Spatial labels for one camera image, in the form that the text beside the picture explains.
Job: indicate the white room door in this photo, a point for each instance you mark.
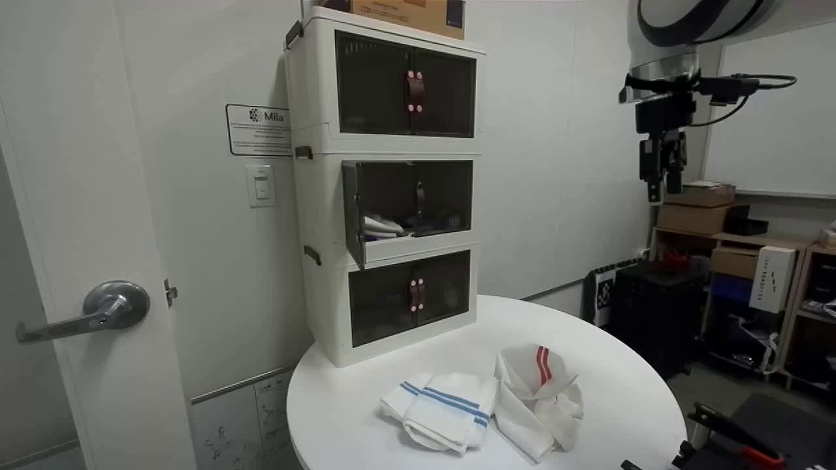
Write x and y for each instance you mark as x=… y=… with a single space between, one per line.
x=87 y=173

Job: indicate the black floor cabinet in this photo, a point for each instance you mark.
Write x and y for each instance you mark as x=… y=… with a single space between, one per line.
x=657 y=317

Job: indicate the dark grey object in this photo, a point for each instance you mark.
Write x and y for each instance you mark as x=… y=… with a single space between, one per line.
x=793 y=427

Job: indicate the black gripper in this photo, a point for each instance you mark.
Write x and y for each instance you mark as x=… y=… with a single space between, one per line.
x=666 y=114

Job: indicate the dark translucent cabinet door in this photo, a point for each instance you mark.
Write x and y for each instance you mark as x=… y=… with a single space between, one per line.
x=445 y=199

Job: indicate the brown cardboard box on cabinet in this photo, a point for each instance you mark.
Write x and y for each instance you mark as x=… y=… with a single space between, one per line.
x=392 y=12

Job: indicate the white whiteboard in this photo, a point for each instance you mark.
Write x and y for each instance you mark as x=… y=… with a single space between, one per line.
x=774 y=131

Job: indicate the black framed picture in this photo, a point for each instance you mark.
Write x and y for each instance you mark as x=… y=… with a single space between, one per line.
x=601 y=297

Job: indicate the small cardboard box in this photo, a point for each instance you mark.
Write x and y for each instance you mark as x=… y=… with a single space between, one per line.
x=731 y=262

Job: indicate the white folded cloth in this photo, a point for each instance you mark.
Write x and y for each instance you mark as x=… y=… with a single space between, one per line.
x=380 y=229

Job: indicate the white light switch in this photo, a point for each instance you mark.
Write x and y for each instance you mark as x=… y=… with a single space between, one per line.
x=261 y=183

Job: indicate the blue striped white towel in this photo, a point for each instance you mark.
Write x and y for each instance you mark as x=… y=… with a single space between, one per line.
x=445 y=409

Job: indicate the white product box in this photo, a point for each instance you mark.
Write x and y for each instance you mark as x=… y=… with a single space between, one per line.
x=772 y=277

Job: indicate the flat cardboard box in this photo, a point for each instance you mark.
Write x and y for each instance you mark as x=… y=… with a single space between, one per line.
x=700 y=194

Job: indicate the silver door latch plate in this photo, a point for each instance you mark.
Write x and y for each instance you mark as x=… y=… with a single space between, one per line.
x=171 y=294

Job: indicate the light wooden shelf unit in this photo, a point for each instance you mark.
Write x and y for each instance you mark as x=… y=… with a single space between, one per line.
x=787 y=331

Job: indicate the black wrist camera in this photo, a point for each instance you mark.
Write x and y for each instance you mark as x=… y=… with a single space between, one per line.
x=680 y=84

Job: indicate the white cabinet unit on table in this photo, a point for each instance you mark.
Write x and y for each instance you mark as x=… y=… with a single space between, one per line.
x=328 y=303

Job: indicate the white cabinet unit, cardboard-topped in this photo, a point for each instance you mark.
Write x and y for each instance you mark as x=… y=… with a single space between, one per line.
x=313 y=96

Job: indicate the white cabinet unit holding cloths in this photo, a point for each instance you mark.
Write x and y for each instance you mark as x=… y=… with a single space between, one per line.
x=317 y=199

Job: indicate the black device on shelf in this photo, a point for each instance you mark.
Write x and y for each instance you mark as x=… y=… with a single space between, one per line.
x=746 y=224

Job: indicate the white wall sign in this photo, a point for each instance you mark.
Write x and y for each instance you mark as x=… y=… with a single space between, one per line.
x=257 y=131

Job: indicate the red striped white towel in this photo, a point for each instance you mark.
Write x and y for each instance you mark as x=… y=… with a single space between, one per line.
x=530 y=401

